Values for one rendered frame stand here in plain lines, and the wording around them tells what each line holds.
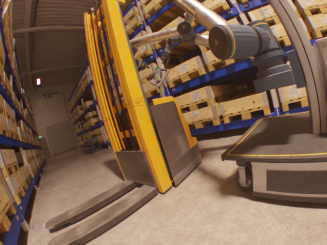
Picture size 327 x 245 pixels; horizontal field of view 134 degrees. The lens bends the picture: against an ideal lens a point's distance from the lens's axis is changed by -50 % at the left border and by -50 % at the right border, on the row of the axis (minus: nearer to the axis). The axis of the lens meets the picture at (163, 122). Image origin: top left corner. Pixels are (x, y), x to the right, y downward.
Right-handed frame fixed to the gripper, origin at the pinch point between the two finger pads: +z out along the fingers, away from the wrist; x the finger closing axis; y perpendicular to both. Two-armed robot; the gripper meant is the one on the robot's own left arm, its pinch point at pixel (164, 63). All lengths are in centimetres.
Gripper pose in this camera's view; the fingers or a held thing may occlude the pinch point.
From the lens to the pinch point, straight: 208.1
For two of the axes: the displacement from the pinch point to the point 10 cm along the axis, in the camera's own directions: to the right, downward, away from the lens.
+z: -2.5, 9.4, 2.2
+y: -6.7, -3.3, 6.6
